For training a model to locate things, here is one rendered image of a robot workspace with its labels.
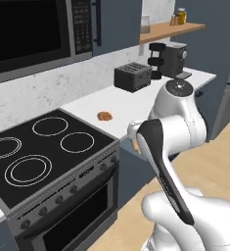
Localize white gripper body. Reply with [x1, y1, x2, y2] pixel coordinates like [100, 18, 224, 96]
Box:
[126, 120, 143, 141]

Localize tan wooden rolling pin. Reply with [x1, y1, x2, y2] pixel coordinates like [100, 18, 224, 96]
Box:
[132, 138, 142, 156]

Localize blue drawer front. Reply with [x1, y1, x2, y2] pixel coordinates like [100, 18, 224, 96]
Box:
[118, 137, 153, 162]

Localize brown cookie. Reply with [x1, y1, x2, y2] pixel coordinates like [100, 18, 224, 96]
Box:
[97, 110, 114, 123]

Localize blue base cupboard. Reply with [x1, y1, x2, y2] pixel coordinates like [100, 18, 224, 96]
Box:
[116, 146, 179, 210]

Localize black toaster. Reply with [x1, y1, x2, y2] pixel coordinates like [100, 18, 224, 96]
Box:
[114, 62, 153, 94]

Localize grey and black coffee machine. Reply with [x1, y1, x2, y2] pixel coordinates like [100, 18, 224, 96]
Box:
[147, 41, 193, 81]

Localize black glass hob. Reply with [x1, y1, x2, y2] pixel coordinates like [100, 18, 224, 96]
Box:
[0, 108, 116, 210]

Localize clear glass jar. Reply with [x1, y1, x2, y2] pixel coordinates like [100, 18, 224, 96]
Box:
[140, 14, 152, 34]

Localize black oven door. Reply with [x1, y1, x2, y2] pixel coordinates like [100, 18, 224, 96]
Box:
[14, 170, 119, 251]

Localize yellow jar with dark lid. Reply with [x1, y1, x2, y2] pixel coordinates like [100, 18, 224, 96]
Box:
[176, 7, 188, 25]

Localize black and silver microwave oven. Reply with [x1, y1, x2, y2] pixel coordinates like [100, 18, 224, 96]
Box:
[0, 0, 94, 87]

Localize wooden wall shelf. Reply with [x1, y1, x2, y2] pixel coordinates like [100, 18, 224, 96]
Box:
[139, 22, 207, 45]

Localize blue wall cupboard door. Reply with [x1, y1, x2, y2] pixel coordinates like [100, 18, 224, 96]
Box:
[92, 0, 143, 57]

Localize black cupboard door handle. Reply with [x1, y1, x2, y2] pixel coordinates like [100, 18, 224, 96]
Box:
[92, 0, 103, 47]

